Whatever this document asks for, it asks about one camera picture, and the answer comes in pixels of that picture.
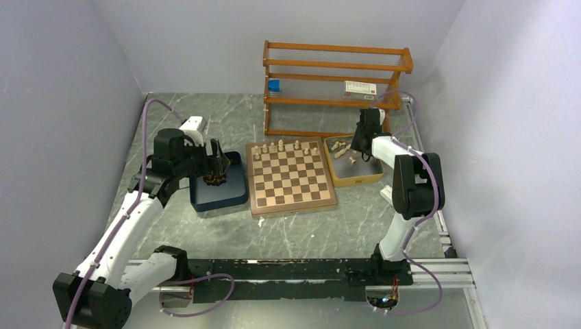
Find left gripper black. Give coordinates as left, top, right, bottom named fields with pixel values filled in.
left=173, top=136, right=230, bottom=179

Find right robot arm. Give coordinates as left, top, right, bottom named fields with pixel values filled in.
left=351, top=108, right=445, bottom=284

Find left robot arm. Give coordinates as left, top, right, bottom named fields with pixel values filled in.
left=53, top=128, right=231, bottom=328

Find pile of brown chess pieces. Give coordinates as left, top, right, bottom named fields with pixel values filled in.
left=202, top=175, right=226, bottom=186

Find white chess knight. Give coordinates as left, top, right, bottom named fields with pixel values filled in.
left=330, top=141, right=351, bottom=159

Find dark blue tray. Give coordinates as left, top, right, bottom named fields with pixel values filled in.
left=189, top=151, right=249, bottom=212

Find white red box on shelf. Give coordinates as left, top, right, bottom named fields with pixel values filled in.
left=344, top=81, right=377, bottom=98

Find orange wooden shelf rack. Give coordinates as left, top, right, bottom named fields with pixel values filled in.
left=262, top=40, right=414, bottom=137

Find wooden chessboard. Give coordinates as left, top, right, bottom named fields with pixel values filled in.
left=245, top=137, right=338, bottom=217

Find white flat device on table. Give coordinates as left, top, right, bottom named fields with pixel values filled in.
left=380, top=185, right=393, bottom=204

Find blue box on shelf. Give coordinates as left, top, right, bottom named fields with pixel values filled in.
left=267, top=79, right=281, bottom=93

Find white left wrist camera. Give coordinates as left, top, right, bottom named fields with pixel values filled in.
left=179, top=116, right=208, bottom=146

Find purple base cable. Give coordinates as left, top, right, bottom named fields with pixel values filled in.
left=158, top=274, right=235, bottom=318

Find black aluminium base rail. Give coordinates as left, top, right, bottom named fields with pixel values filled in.
left=82, top=256, right=475, bottom=303

